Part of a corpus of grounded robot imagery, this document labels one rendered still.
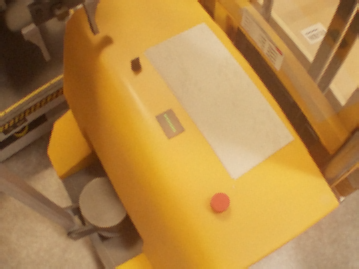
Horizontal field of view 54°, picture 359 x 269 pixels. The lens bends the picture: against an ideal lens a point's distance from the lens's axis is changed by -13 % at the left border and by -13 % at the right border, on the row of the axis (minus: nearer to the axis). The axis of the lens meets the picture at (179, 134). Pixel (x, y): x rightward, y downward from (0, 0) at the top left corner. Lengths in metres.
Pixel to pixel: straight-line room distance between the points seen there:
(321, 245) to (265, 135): 1.02
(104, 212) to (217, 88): 0.60
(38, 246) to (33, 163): 0.41
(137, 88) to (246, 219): 0.38
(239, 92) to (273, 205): 0.27
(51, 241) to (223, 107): 1.15
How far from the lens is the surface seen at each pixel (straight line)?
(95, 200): 1.31
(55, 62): 1.68
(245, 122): 0.87
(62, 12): 0.86
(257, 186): 0.83
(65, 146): 1.49
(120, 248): 1.42
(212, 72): 0.92
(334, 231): 1.83
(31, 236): 1.83
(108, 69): 0.96
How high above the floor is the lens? 1.68
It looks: 68 degrees down
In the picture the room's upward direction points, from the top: 2 degrees counter-clockwise
